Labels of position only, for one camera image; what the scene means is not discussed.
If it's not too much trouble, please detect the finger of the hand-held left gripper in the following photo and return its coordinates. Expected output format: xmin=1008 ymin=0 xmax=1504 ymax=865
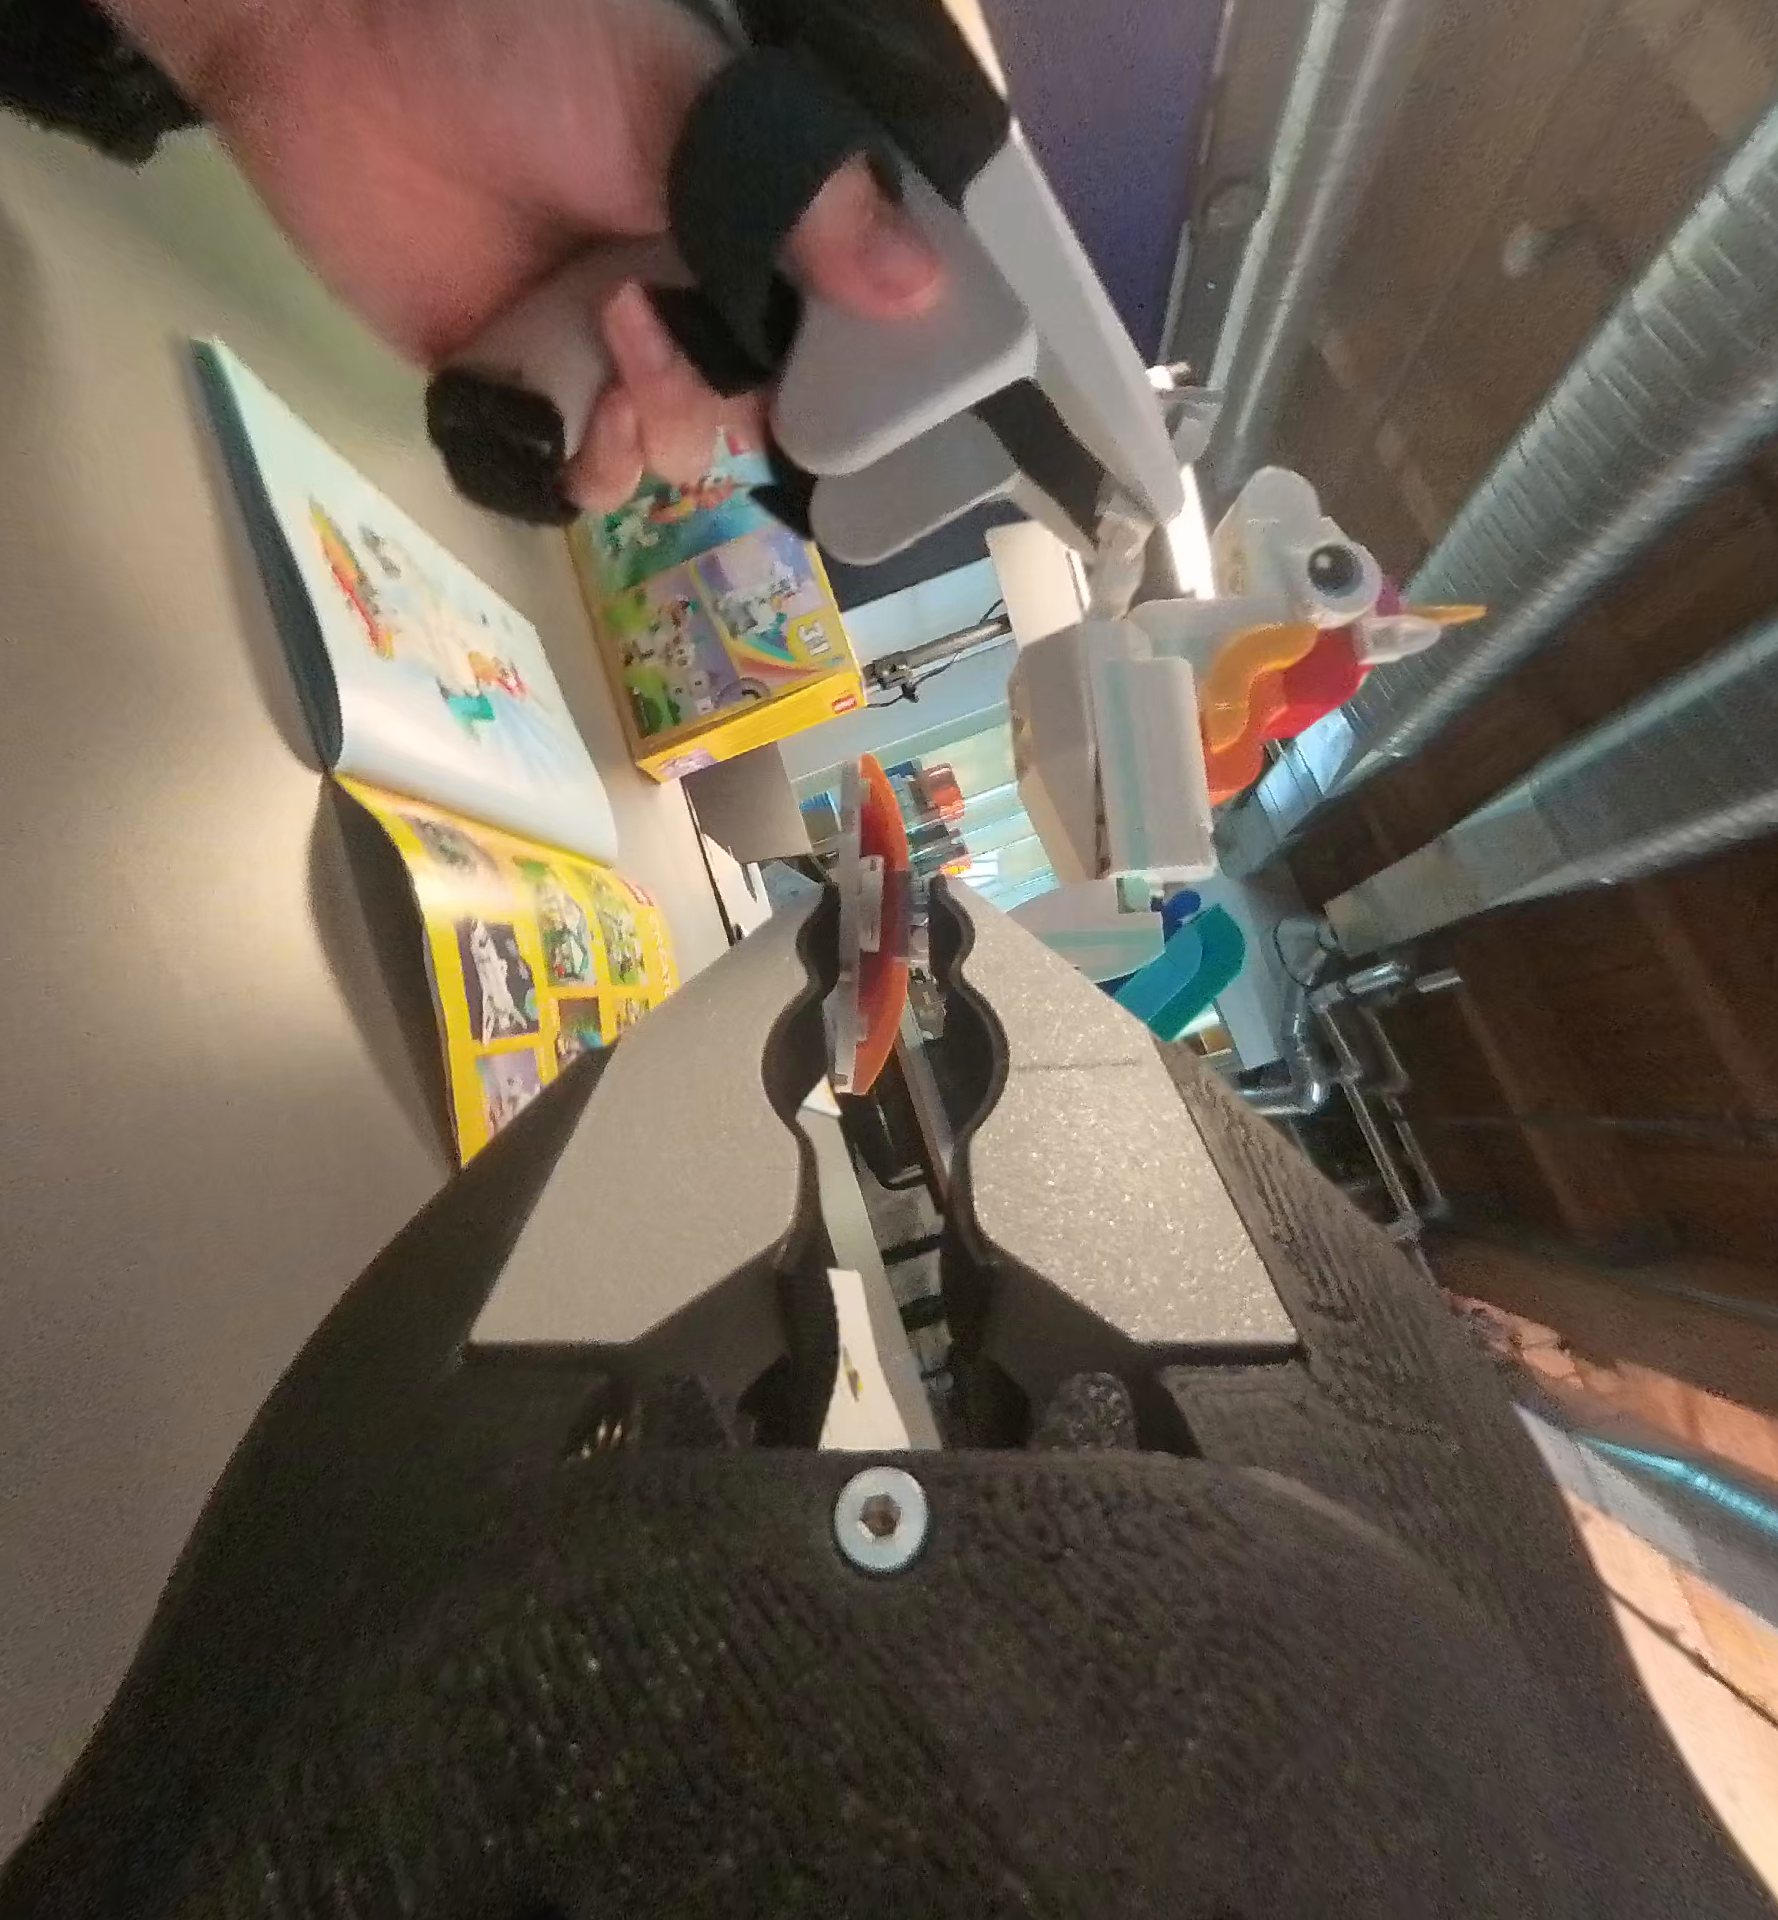
xmin=960 ymin=114 xmax=1190 ymax=531

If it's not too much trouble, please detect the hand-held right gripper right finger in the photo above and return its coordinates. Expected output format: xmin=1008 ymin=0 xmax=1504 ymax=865
xmin=923 ymin=875 xmax=1302 ymax=1363

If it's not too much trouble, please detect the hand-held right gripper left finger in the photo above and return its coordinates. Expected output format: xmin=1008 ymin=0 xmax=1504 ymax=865
xmin=464 ymin=898 xmax=833 ymax=1352

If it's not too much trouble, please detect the round rainbow brick plate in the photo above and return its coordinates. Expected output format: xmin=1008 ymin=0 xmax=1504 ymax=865
xmin=818 ymin=752 xmax=922 ymax=1100

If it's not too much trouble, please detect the white toy brick unicorn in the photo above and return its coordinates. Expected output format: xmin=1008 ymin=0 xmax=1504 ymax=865
xmin=985 ymin=463 xmax=1488 ymax=1044

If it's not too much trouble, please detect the yellow toy set box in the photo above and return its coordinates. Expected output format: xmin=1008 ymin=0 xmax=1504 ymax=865
xmin=564 ymin=425 xmax=871 ymax=787

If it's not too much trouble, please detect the person's left hand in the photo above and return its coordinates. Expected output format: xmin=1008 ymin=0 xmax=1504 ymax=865
xmin=125 ymin=0 xmax=954 ymax=520

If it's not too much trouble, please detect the yellow instruction booklet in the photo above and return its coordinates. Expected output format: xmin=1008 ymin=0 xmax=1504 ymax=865
xmin=191 ymin=335 xmax=678 ymax=1170

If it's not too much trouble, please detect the silver ventilation duct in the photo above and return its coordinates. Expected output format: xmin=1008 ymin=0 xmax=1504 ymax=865
xmin=1321 ymin=577 xmax=1778 ymax=950
xmin=1232 ymin=58 xmax=1778 ymax=799

